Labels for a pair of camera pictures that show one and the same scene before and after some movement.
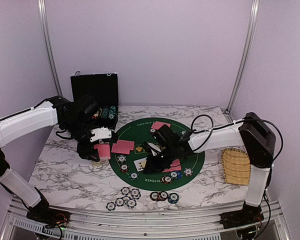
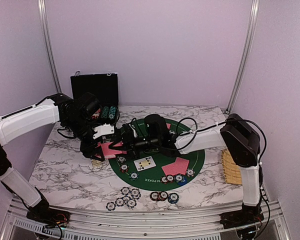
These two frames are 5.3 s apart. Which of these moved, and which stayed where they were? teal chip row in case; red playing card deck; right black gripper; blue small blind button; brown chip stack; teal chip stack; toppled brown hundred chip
Moved: red playing card deck; blue small blind button; right black gripper
Stayed: teal chip row in case; teal chip stack; toppled brown hundred chip; brown chip stack
